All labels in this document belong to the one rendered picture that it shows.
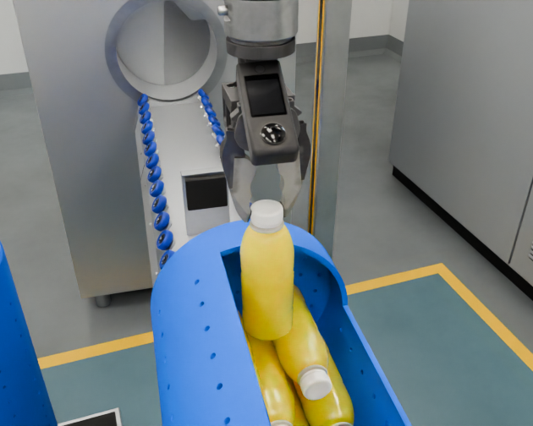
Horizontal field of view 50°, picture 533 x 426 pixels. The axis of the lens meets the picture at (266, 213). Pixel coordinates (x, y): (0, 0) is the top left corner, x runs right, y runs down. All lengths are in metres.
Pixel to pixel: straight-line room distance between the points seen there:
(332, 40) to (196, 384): 0.91
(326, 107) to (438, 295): 1.46
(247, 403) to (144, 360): 1.76
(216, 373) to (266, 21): 0.36
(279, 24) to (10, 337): 0.87
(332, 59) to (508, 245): 1.61
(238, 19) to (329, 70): 0.80
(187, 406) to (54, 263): 2.32
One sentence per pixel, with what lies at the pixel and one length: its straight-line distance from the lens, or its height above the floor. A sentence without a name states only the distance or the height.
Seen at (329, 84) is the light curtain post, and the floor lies 1.20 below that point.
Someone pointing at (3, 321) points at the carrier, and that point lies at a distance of 1.21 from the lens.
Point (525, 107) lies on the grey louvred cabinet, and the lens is 2.54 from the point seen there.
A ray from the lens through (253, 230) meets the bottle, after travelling 0.67.
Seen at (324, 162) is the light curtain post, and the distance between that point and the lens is 1.45.
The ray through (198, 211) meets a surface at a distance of 1.28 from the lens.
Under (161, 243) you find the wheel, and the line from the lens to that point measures 1.23.
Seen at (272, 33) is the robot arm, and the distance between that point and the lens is 0.58.
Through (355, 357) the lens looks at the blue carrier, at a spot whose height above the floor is 1.06.
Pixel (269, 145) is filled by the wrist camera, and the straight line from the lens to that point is 0.54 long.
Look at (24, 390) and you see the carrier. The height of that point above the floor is 0.73.
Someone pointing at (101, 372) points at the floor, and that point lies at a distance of 2.33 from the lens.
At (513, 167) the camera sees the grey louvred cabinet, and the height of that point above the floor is 0.53.
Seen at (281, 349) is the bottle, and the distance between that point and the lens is 0.79.
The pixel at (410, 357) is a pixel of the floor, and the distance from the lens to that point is 2.36.
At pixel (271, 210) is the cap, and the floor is 1.31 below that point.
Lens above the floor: 1.67
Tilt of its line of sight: 33 degrees down
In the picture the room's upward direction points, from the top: straight up
